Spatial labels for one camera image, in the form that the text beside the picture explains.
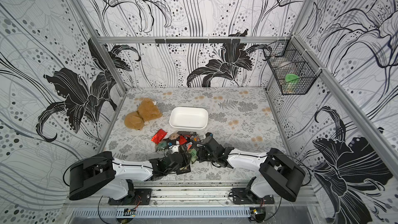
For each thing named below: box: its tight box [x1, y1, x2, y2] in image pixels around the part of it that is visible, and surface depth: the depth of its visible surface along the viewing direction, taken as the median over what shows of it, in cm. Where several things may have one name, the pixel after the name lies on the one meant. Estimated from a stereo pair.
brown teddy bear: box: [124, 98, 163, 131], surface depth 97 cm
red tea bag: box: [178, 134, 188, 146], surface depth 90 cm
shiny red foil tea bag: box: [151, 128, 168, 145], surface depth 95 cm
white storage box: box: [168, 106, 209, 131], surface depth 102 cm
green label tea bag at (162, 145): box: [157, 141, 168, 151], surface depth 92 cm
